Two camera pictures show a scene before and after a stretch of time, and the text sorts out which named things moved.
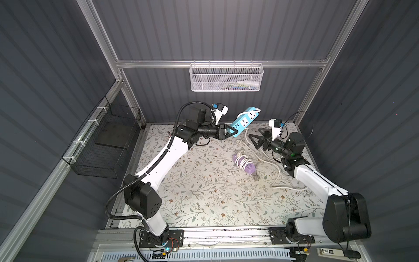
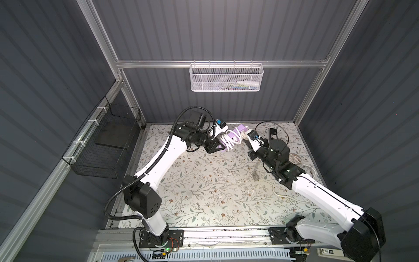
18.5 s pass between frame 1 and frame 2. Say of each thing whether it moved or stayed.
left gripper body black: moved
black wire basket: stayed
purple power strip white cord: moved
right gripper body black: moved
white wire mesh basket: stayed
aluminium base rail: stayed
